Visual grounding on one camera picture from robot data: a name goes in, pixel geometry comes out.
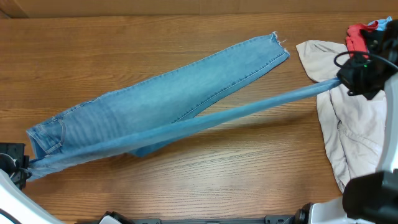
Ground light blue denim jeans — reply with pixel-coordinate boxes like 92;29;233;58
27;34;340;179

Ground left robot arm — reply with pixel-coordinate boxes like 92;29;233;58
1;142;62;224

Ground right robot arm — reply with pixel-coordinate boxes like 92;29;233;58
296;20;397;223

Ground red garment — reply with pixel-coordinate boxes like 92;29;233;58
345;21;379;52

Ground beige cloth garment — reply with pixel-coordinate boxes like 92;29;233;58
296;40;387;190

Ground light blue garment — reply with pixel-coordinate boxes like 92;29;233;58
368;16;392;31

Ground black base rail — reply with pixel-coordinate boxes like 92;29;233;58
74;214;296;224

